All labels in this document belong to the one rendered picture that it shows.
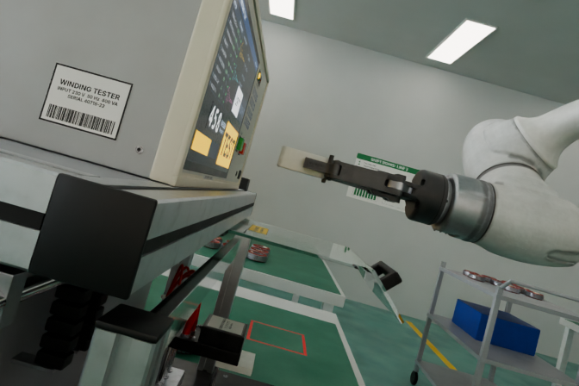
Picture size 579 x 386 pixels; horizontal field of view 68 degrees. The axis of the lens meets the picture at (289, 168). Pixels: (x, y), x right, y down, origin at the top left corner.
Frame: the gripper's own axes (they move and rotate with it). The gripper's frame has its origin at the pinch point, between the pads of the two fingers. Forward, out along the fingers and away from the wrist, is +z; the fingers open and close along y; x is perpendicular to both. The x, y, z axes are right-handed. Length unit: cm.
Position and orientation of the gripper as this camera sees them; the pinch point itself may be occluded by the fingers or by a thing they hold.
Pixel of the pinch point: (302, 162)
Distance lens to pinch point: 62.0
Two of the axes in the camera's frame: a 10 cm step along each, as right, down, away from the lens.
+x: 2.7, -9.6, 0.6
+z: -9.6, -2.7, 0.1
